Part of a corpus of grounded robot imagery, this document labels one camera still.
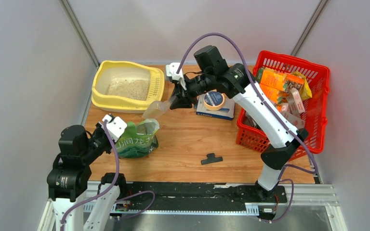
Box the yellow litter box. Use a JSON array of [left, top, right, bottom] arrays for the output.
[[92, 60, 165, 114]]

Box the yellow snack bag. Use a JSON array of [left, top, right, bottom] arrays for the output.
[[292, 71, 313, 101]]

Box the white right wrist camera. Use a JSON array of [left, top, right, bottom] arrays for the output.
[[165, 63, 186, 90]]

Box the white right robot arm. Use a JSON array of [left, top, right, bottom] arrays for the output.
[[165, 45, 308, 202]]

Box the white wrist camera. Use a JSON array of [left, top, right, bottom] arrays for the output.
[[101, 114, 128, 142], [165, 63, 186, 90]]

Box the clear plastic scoop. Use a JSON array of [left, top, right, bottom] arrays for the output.
[[142, 96, 176, 119]]

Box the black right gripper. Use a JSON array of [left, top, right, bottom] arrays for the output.
[[170, 71, 215, 109]]

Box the aluminium frame rail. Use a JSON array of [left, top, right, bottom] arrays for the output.
[[38, 179, 347, 231]]

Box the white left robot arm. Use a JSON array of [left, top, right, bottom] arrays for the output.
[[47, 122, 128, 231]]

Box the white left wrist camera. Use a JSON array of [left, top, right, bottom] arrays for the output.
[[101, 114, 128, 142]]

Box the green cat litter bag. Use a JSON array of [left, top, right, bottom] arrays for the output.
[[116, 119, 159, 159]]

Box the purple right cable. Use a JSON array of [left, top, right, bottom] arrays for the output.
[[176, 32, 320, 223]]

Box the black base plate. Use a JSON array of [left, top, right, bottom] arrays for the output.
[[118, 181, 288, 212]]

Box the purple cable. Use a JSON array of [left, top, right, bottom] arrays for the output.
[[176, 32, 320, 223], [60, 119, 156, 231]]

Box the red plastic basket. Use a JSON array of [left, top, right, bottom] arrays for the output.
[[236, 51, 330, 154]]

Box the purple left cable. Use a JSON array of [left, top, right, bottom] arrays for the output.
[[60, 119, 156, 231]]

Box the orange green box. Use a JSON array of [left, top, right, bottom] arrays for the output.
[[256, 67, 304, 103]]

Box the pink white box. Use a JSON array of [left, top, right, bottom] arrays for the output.
[[288, 88, 305, 114]]

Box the blue white card package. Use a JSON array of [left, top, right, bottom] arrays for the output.
[[196, 98, 235, 120]]

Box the black bag clip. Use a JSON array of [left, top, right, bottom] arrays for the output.
[[201, 153, 223, 165]]

